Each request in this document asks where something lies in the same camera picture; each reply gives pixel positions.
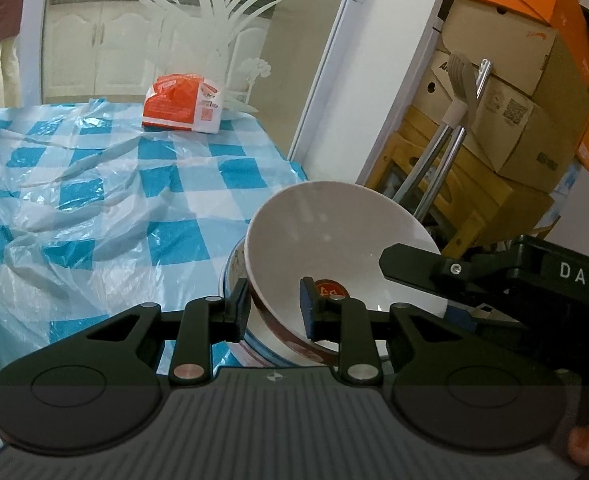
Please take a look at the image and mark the yellow cardboard box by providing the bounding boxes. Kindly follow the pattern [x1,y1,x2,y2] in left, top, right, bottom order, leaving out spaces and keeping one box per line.
[363,105,556,257]

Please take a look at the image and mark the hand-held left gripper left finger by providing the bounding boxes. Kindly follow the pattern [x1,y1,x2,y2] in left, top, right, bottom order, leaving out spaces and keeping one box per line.
[87,277,250,387]

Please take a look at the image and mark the white kitchen cabinets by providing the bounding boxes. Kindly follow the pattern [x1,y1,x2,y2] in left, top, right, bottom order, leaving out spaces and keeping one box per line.
[42,0,275,104]

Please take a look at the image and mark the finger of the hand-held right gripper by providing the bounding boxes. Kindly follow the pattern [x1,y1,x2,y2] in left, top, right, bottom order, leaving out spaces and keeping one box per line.
[444,306,575,373]
[379,242,515,306]

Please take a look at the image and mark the metal tube folding frame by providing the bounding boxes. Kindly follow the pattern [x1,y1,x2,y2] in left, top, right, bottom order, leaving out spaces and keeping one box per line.
[391,52,493,222]

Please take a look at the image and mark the blue checked plastic tablecloth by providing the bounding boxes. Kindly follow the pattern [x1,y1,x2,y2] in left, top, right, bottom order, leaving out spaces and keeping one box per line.
[0,97,310,461]

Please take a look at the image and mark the blue cartoon bowl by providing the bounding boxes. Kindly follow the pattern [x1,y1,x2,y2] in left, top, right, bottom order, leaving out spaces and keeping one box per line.
[218,237,275,368]

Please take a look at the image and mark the orange tissue pack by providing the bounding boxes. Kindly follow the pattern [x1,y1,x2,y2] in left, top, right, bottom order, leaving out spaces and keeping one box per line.
[142,74,224,135]

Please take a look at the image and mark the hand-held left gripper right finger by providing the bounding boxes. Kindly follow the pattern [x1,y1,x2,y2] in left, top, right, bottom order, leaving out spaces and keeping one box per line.
[299,276,455,386]

